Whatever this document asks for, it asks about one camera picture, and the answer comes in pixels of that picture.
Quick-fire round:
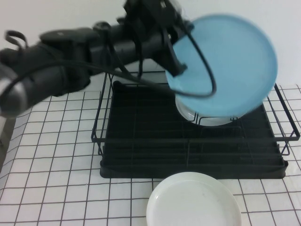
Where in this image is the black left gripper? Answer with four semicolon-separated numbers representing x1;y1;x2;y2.
141;20;195;76

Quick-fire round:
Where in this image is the light blue plate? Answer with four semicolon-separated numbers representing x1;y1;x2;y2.
165;13;279;118

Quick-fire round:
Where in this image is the grey-blue plate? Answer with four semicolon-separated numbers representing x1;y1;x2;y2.
175;95;238;126

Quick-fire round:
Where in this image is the white plate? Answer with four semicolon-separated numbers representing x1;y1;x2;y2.
146;171;242;226

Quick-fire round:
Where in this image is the white black-grid tablecloth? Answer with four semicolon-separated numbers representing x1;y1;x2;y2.
0;84;301;226

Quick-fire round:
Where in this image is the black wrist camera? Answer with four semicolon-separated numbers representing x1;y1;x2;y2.
124;0;183;26

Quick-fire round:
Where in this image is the black cable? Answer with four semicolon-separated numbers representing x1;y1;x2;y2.
0;28;217;99

